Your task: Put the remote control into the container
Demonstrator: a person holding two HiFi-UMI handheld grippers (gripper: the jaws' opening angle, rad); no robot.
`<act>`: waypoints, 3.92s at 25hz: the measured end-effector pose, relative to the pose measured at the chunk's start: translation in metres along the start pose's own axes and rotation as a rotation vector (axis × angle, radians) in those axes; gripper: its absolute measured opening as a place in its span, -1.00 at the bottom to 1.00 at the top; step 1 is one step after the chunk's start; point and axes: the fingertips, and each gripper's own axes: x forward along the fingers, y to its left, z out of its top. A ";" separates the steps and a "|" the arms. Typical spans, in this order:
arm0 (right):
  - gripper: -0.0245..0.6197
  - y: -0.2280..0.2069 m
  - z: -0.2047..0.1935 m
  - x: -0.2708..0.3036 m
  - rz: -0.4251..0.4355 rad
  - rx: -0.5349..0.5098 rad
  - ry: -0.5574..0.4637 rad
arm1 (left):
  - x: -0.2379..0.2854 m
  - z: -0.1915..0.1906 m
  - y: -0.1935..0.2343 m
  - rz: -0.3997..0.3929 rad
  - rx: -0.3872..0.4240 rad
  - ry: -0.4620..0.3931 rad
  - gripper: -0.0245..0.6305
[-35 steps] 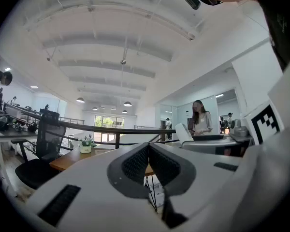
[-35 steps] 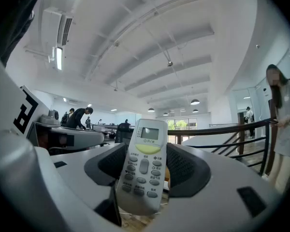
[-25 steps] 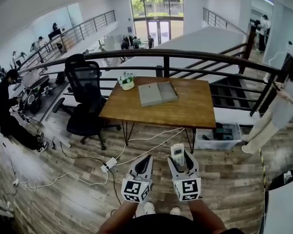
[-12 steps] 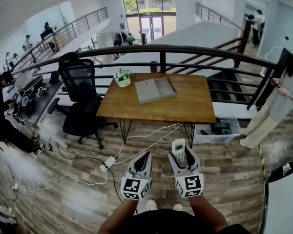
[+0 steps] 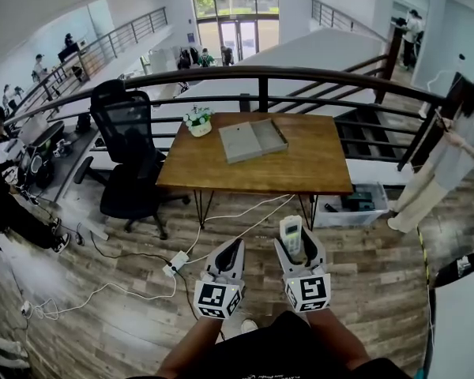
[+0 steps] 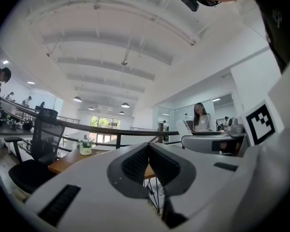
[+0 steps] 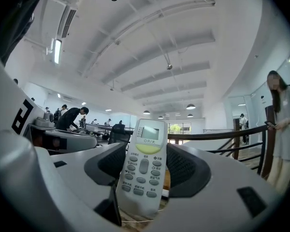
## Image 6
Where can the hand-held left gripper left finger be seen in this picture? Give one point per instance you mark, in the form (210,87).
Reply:
(91,190)

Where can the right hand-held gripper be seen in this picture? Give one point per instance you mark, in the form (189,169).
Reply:
(275,178)

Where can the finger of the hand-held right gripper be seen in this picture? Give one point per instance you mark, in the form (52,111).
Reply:
(198,142)

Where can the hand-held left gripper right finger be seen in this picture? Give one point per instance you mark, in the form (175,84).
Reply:
(207,185)

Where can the white laptop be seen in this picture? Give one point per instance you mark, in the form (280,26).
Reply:
(183,127)

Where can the white pot of pale flowers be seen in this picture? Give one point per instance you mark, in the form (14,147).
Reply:
(85,150)

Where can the dark wooden handrail railing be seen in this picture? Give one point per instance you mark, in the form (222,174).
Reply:
(135,133)

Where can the large bright window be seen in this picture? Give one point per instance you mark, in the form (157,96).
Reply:
(104,122)

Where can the black mesh office chair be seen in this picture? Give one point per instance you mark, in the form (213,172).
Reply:
(21,175)

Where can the dark office desk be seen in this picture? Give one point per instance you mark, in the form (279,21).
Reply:
(12,131)

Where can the rectangular ceiling light panel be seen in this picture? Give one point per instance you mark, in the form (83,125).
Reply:
(31,82)
(5,62)

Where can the person's black shirt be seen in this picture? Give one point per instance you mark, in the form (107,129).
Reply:
(280,20)

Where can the ceiling rail light fixture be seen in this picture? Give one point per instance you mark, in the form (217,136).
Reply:
(192,42)

